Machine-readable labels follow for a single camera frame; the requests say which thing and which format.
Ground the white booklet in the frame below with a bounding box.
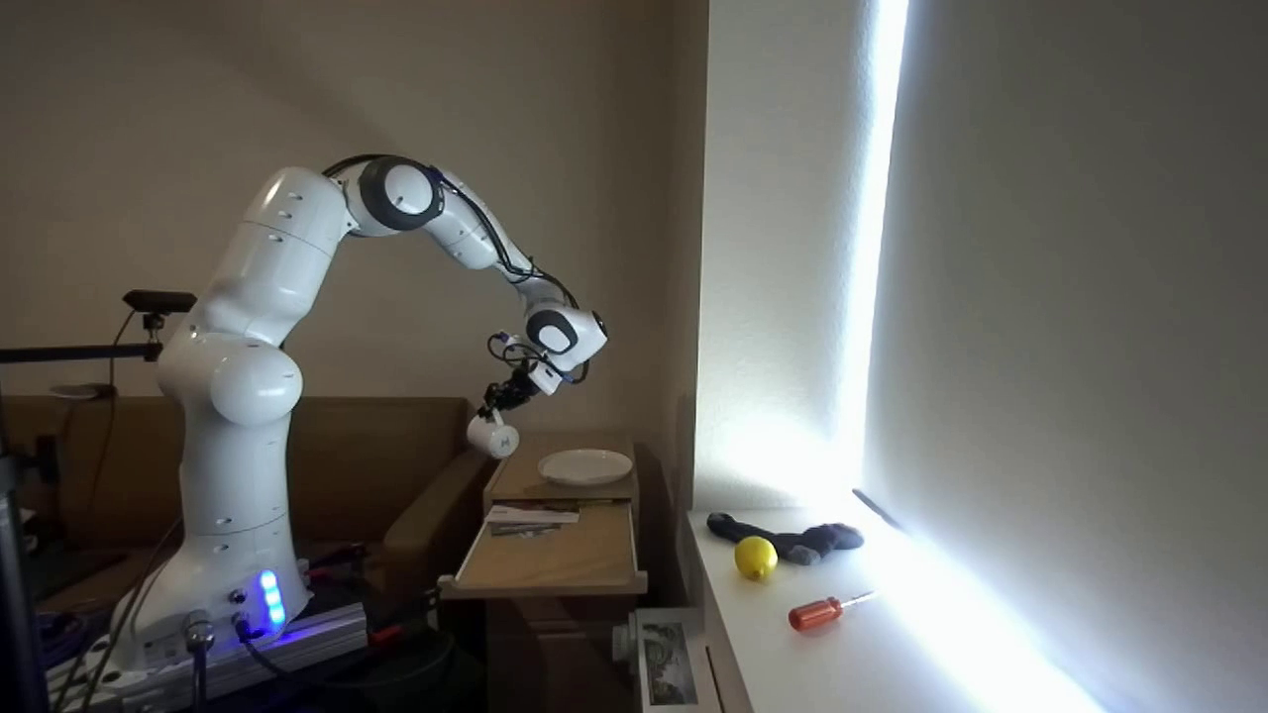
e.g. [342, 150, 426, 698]
[485, 503, 583, 541]

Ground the wooden nightstand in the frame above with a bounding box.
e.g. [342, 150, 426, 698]
[481, 436, 670, 713]

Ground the framed brochure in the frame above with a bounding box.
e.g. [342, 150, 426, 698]
[609, 606, 706, 713]

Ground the red-handled screwdriver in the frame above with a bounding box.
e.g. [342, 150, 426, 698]
[784, 587, 881, 636]

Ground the black cloth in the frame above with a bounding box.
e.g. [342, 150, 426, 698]
[706, 508, 869, 572]

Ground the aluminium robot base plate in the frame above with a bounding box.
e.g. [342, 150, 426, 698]
[45, 595, 377, 713]

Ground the yellow ball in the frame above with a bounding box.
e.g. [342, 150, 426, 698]
[735, 532, 784, 587]

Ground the black boom pole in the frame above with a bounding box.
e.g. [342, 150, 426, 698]
[0, 342, 165, 368]

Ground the wide white window blind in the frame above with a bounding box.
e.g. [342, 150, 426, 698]
[866, 0, 1268, 713]

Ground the white mug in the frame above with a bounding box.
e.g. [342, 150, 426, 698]
[465, 409, 525, 465]

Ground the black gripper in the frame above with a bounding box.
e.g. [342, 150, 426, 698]
[481, 348, 554, 421]

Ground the black camera on boom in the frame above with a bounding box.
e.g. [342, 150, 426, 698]
[121, 284, 205, 338]

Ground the wooden pull-out nightstand shelf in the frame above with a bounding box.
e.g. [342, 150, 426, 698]
[435, 503, 654, 606]

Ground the white plate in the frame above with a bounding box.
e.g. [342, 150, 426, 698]
[534, 444, 640, 491]

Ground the brown sofa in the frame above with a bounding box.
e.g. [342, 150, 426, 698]
[0, 393, 502, 627]

